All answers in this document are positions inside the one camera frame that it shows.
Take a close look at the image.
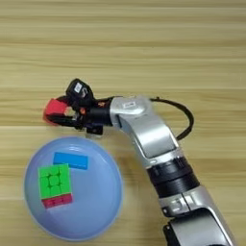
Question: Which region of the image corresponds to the black box with white label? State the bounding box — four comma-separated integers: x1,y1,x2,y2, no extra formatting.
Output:
64,78,95,109

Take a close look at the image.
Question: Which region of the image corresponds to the light blue round plate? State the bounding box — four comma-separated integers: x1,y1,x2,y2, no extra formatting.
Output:
23,136,125,242

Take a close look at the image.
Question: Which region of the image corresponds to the blue rectangular block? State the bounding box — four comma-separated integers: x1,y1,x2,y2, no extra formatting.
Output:
52,151,89,171

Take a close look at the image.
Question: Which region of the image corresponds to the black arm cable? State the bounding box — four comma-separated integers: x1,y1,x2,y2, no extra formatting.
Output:
150,96,195,142

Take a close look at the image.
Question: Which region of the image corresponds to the red cube block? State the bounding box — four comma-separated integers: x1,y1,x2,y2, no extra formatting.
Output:
42,98,73,127

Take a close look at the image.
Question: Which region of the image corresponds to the multicolour Rubik's cube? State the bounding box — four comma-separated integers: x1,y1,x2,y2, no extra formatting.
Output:
37,163,74,209

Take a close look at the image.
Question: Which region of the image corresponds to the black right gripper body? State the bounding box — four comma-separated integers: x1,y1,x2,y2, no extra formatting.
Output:
72,97,115,131

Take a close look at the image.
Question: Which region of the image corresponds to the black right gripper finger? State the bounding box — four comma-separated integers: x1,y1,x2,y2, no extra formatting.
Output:
55,94,74,108
47,113,81,130

